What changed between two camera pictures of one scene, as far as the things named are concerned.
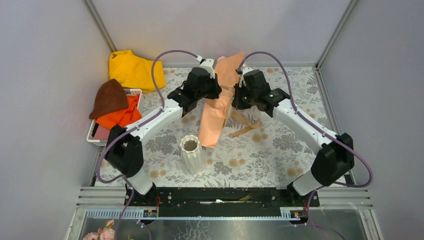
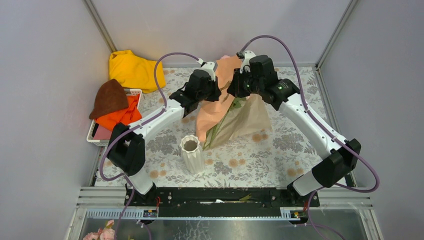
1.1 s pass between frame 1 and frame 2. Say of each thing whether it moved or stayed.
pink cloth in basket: stayed
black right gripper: moved
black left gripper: stayed
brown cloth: stayed
